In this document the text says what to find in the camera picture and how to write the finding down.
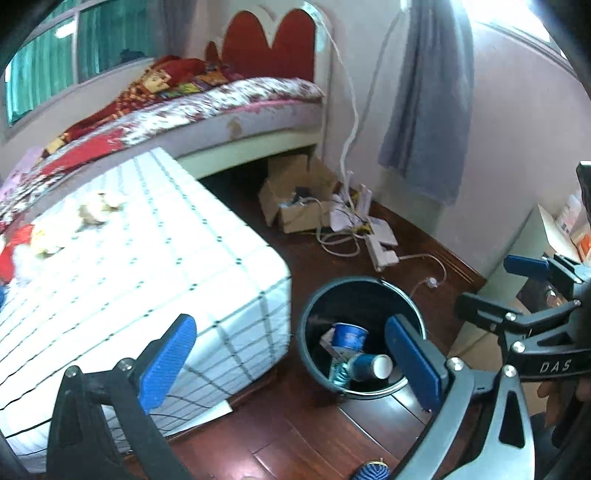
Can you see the pale bedside cabinet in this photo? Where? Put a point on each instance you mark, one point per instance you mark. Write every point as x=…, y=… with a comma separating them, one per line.
x=517, y=249

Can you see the person's dark trousers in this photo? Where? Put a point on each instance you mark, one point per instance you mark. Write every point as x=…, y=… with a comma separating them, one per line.
x=542, y=438

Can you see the pink orange paper cartons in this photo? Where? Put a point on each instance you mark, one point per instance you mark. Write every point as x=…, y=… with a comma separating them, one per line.
x=572, y=217

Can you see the red patterned blanket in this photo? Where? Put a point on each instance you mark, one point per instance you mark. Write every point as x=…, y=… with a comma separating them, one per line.
x=152, y=83

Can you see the open cardboard box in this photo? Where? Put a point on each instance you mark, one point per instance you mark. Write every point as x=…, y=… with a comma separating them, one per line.
x=300, y=217

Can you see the white plastic wrapper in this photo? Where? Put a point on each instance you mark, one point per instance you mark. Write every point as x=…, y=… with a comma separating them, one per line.
x=25, y=267

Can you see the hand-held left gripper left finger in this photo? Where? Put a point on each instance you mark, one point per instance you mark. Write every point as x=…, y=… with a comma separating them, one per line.
x=168, y=355

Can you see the white power strip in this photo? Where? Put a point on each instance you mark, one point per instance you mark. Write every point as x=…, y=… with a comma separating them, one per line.
x=381, y=251

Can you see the crumpled tissue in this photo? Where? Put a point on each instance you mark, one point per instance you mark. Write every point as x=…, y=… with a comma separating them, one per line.
x=99, y=207
x=46, y=241

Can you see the grey blue curtain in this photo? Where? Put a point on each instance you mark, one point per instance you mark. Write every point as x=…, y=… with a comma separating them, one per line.
x=429, y=92

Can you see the white checked mattress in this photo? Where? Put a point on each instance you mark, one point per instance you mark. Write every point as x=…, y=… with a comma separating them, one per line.
x=138, y=258

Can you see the clear plastic bottle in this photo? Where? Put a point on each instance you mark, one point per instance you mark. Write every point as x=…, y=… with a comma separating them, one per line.
x=339, y=374

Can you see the white paper scrap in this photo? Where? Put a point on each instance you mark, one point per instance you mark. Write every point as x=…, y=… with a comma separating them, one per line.
x=328, y=340

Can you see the bright window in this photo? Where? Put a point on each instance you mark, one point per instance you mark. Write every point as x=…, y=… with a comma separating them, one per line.
x=521, y=23

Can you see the person's right hand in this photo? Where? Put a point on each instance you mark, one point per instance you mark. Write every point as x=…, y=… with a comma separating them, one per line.
x=549, y=401

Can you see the pink cloth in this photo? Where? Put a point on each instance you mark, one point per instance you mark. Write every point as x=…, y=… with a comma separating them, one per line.
x=18, y=173

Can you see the black trash bin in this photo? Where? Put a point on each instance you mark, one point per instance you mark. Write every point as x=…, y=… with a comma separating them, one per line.
x=364, y=300

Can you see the pile of white papers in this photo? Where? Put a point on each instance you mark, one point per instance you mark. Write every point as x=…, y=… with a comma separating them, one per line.
x=341, y=212

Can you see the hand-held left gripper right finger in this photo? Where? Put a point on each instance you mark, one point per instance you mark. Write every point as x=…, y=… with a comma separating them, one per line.
x=411, y=364

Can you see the blue ribbed object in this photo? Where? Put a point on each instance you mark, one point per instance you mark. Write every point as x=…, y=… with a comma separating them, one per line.
x=369, y=471

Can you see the floral bed sheet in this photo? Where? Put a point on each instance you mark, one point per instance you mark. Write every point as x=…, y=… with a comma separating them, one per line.
x=207, y=104

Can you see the white bed red headboard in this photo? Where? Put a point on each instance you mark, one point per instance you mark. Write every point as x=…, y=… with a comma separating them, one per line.
x=286, y=41

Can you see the blue paper cup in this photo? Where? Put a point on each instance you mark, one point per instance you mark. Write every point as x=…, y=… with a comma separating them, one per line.
x=367, y=367
x=348, y=339

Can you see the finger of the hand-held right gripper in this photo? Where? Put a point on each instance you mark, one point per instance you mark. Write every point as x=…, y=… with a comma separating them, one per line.
x=480, y=310
x=526, y=266

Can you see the window with green curtain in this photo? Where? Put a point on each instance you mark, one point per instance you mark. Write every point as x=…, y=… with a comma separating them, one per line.
x=41, y=64

